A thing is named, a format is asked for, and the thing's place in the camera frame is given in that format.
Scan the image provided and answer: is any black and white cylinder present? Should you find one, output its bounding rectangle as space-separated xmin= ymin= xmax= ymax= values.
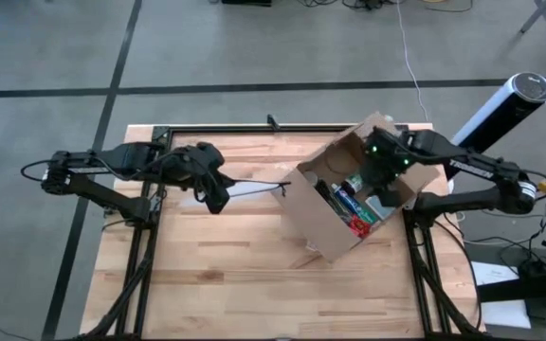
xmin=450 ymin=71 xmax=546 ymax=155

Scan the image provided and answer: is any taped brown cardboard box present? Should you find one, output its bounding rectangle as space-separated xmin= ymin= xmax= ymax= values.
xmin=269 ymin=112 xmax=443 ymax=264

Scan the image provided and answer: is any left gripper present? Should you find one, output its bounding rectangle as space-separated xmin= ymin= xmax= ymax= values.
xmin=173 ymin=140 xmax=237 ymax=215

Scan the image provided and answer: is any black metal beam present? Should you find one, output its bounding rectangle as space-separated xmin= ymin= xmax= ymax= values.
xmin=475 ymin=268 xmax=546 ymax=305

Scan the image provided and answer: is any black cable tangle with adapter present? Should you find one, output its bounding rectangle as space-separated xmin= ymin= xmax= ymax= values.
xmin=462 ymin=174 xmax=546 ymax=285

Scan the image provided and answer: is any black aluminium rig frame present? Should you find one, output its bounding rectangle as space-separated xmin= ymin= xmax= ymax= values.
xmin=114 ymin=123 xmax=450 ymax=341

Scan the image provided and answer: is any teal Scotch sponge package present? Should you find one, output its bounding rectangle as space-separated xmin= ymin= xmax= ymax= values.
xmin=356 ymin=202 xmax=381 ymax=226

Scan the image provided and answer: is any black floor device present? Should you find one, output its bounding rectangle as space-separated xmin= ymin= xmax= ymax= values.
xmin=219 ymin=0 xmax=274 ymax=8

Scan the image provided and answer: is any black cable bundle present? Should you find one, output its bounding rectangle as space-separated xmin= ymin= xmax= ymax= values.
xmin=81 ymin=226 xmax=155 ymax=341
xmin=412 ymin=255 xmax=487 ymax=341

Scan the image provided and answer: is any white floor cable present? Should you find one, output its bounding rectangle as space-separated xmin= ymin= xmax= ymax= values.
xmin=394 ymin=0 xmax=431 ymax=124

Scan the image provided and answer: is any grey mesh zipper pouch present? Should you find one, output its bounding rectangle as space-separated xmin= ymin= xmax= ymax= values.
xmin=177 ymin=175 xmax=294 ymax=210

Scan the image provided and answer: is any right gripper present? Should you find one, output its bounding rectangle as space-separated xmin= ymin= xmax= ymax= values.
xmin=362 ymin=141 xmax=419 ymax=208

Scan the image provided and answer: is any thin black cable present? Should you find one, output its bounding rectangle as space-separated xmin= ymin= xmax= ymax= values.
xmin=436 ymin=218 xmax=483 ymax=331

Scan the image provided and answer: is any white box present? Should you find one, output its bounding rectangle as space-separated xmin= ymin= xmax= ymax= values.
xmin=470 ymin=260 xmax=533 ymax=330

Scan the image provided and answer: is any small grey-blue square box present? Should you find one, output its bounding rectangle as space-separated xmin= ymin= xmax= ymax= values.
xmin=365 ymin=193 xmax=396 ymax=222

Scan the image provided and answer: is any grey desk leg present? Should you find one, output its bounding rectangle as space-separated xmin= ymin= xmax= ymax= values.
xmin=518 ymin=0 xmax=546 ymax=35

